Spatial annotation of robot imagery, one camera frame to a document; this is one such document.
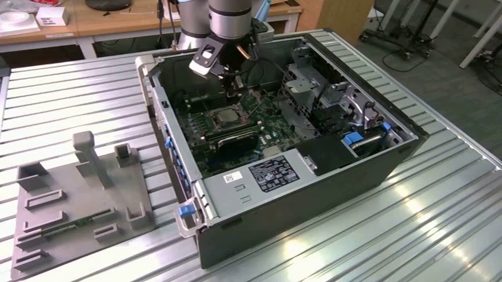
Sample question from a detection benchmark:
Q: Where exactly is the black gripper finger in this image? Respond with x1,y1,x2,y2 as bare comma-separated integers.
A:
225,74,244,99

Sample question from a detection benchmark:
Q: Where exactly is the metal socket cover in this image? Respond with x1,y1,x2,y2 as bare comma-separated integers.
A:
239,90,263,117

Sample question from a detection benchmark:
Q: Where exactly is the silver CPU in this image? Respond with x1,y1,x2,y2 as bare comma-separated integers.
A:
213,109,240,124

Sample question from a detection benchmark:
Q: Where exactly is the CPU socket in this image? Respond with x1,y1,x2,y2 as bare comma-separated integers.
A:
209,104,255,132

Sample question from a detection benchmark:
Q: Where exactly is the green motherboard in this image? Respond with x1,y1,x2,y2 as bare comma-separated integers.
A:
173,88,315,174

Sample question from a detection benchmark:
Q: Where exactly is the metal drive cage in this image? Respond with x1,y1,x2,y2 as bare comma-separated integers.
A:
280,46,325,130

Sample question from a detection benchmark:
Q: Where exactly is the wooden cabinet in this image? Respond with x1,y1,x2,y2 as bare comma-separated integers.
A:
301,0,373,46

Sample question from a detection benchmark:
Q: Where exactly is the black drive bay shroud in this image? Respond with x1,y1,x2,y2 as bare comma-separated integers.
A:
295,136,353,177

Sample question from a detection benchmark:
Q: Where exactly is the wooden desk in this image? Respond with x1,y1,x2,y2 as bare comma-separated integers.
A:
0,0,305,59

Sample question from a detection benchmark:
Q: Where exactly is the black round object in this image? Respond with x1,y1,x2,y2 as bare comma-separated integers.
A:
84,0,132,10

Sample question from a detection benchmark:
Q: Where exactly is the gray power supply unit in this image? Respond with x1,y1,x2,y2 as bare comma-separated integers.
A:
195,148,316,226

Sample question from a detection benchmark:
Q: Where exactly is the black wheeled stand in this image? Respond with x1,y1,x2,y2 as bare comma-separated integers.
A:
357,0,436,61

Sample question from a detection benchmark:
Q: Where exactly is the black PC case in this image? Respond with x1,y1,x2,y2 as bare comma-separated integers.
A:
134,28,431,270

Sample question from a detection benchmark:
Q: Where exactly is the white cardboard box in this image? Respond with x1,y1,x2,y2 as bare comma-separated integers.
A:
34,6,70,27

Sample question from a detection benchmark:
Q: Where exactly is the gray parts rack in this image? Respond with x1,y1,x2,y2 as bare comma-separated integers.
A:
10,130,157,273

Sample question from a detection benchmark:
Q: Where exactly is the white plastic bowl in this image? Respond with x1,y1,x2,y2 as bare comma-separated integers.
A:
0,10,40,33

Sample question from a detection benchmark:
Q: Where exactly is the white table leg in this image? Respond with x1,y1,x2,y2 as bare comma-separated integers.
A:
458,0,502,69

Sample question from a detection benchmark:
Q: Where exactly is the green RAM stick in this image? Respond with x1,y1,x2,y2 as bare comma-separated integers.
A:
38,216,97,237

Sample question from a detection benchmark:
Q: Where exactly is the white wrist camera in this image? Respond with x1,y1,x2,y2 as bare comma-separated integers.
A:
188,43,229,78

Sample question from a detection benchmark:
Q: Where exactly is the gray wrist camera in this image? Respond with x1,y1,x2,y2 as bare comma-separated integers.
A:
249,18,276,42

